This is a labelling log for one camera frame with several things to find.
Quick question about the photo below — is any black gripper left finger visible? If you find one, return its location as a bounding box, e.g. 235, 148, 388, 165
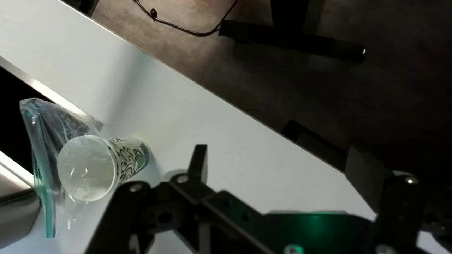
188, 143, 208, 182

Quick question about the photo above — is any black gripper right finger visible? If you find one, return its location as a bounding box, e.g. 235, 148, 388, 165
375, 174, 426, 254

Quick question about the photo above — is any clear zip plastic bag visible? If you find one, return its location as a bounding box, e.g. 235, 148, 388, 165
20, 97, 99, 238

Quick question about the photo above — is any black cable on floor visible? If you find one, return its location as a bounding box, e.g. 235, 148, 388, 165
133, 0, 241, 38

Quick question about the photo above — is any black stand base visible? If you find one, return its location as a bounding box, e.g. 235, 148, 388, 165
219, 0, 368, 63

